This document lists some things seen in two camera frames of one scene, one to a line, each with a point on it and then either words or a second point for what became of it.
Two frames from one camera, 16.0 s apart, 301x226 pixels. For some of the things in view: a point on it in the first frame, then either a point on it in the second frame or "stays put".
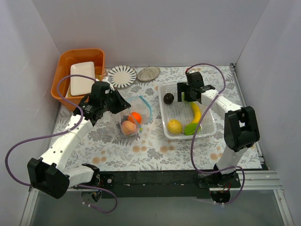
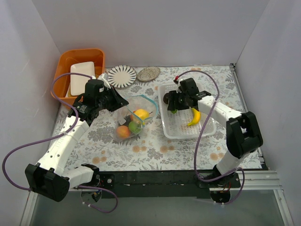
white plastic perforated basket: x=180 y=119 stays put
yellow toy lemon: x=174 y=126 → x=143 y=114
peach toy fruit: x=128 y=127 → x=123 y=132
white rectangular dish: x=82 y=85 stays put
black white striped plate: x=122 y=76 stays put
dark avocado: x=168 y=98 stays put
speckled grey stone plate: x=148 y=74 stays put
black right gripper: x=182 y=88 → x=174 y=103
